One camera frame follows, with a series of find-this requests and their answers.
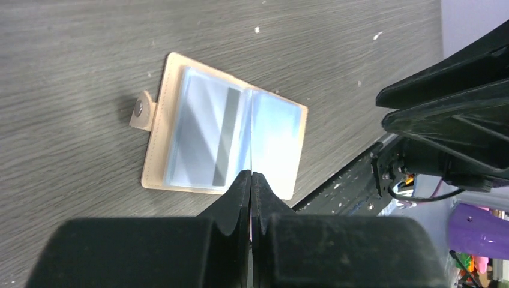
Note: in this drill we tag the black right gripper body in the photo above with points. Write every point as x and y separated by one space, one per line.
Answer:
402 157

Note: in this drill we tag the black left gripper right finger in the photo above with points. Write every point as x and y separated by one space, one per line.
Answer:
302 250

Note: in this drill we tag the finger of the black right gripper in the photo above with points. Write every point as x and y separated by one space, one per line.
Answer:
470 125
482 62

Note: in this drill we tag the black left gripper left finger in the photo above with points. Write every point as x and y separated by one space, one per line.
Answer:
208 250

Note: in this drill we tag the silver card in holder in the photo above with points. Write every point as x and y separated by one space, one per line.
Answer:
204 135

